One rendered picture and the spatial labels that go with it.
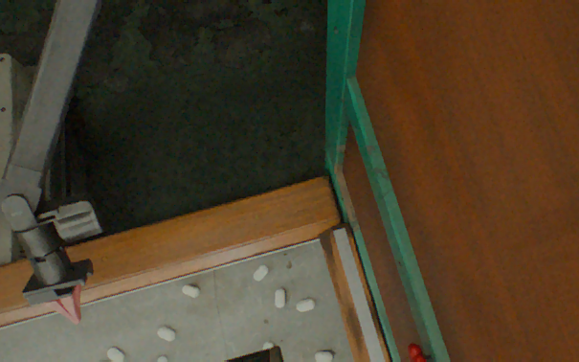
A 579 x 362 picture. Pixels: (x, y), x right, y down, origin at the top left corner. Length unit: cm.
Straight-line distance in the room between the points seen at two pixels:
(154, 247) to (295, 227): 28
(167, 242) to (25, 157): 35
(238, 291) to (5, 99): 92
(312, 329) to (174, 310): 27
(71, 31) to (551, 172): 71
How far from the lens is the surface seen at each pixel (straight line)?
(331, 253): 99
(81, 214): 93
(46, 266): 97
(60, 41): 85
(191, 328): 111
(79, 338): 118
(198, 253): 109
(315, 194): 108
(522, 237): 30
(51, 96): 86
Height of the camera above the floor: 182
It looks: 75 degrees down
